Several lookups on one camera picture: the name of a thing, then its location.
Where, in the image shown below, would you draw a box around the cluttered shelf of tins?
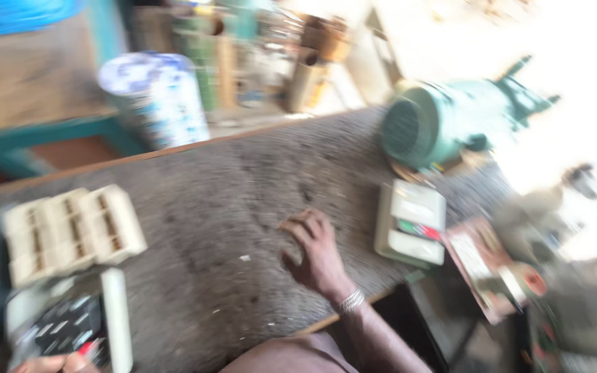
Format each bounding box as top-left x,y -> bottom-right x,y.
132,0 -> 355,125

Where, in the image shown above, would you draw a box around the person's right hand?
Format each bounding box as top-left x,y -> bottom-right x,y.
278,208 -> 362,313

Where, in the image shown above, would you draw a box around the green electric motor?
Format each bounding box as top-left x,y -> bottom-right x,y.
380,55 -> 561,172

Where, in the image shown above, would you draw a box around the white device with black keypad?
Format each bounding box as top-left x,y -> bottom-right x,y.
4,268 -> 134,373

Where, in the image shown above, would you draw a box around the person's brown shorts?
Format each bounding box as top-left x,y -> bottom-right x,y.
219,332 -> 360,373

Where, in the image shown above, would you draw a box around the reddish brown circuit board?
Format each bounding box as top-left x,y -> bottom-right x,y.
440,216 -> 548,325

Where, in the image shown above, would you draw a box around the teal wooden bench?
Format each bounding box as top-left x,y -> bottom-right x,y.
0,0 -> 146,179

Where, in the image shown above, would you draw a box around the white switch box coloured buttons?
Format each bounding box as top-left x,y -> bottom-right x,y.
373,179 -> 447,268

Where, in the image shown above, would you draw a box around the person's left hand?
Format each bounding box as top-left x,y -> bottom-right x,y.
11,353 -> 100,373

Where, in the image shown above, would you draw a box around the silver wrist bracelet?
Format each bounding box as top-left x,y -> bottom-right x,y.
336,288 -> 366,316

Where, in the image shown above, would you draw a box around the blue plastic sheet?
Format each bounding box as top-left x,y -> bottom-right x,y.
0,0 -> 88,37

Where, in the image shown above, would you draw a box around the blue white patterned cylinder container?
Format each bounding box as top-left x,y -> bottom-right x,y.
97,51 -> 211,151

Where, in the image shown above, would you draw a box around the cream slotted terminal block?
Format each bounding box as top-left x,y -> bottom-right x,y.
0,184 -> 149,289

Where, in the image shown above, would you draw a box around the grey machine with parts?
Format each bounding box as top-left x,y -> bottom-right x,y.
490,165 -> 597,373

